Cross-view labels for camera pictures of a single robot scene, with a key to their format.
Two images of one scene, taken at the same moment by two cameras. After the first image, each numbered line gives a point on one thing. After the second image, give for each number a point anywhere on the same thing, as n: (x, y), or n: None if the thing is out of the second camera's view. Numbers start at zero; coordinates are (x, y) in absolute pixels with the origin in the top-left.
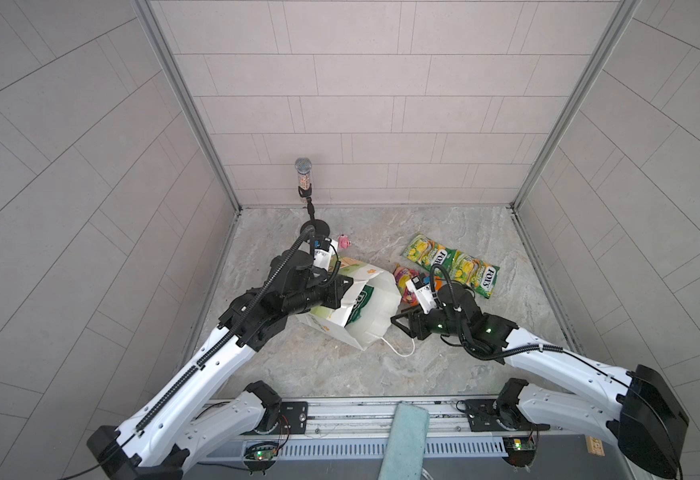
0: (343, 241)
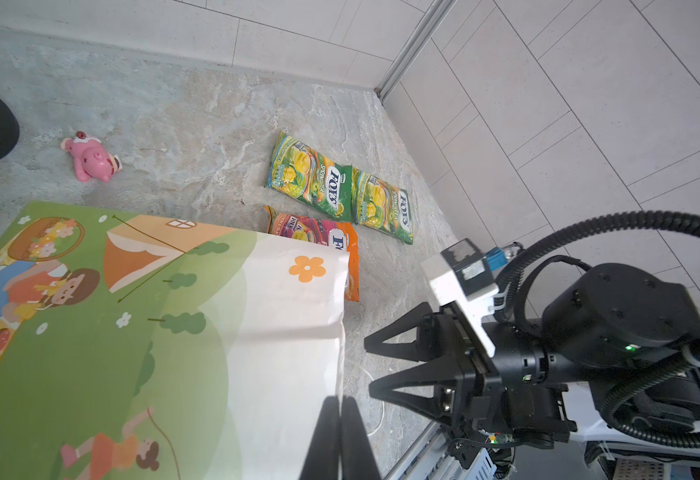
0: (91, 158)
